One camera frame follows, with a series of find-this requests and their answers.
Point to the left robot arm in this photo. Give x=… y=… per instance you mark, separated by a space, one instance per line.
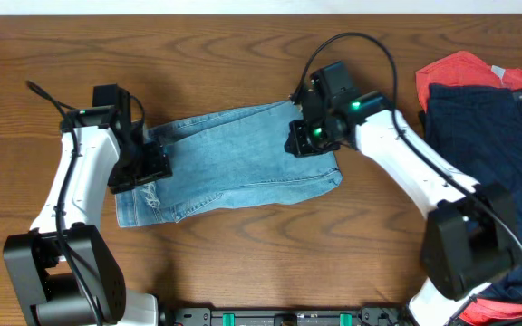
x=62 y=271

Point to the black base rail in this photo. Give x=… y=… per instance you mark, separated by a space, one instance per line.
x=366 y=316

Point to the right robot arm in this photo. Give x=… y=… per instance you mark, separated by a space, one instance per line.
x=469 y=240

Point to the dark navy folded garment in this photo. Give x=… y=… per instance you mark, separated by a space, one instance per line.
x=478 y=129

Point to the light blue denim jeans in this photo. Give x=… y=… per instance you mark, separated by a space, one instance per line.
x=228 y=159

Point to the red folded garment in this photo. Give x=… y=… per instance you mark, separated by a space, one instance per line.
x=464 y=69

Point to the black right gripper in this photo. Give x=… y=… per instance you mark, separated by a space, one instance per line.
x=306 y=139

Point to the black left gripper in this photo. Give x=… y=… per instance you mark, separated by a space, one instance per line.
x=144 y=168

